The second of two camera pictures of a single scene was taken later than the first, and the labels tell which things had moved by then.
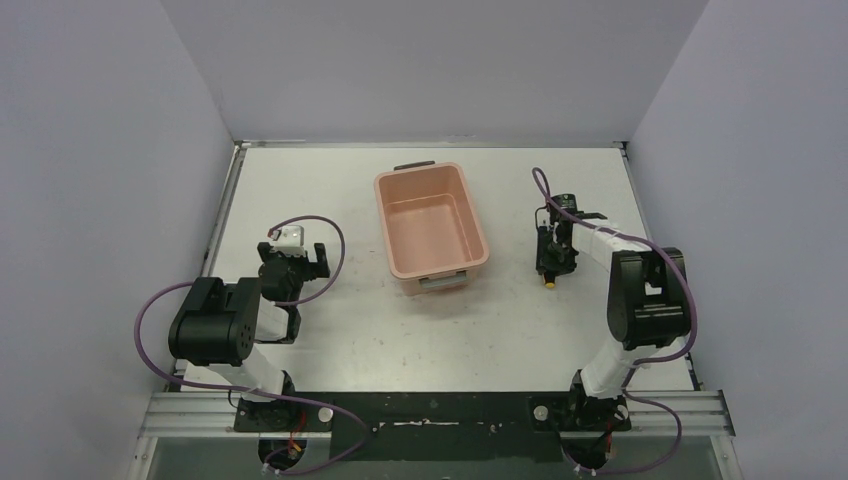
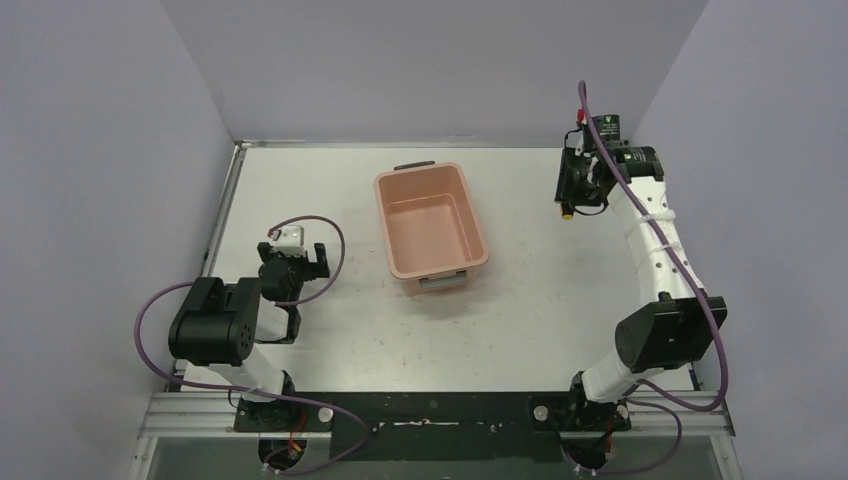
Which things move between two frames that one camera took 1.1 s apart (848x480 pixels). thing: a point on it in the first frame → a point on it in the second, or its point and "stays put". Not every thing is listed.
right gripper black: (547, 263) → (568, 192)
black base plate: (436, 427) stays put
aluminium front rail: (213, 415) stays put
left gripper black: (291, 265) stays put
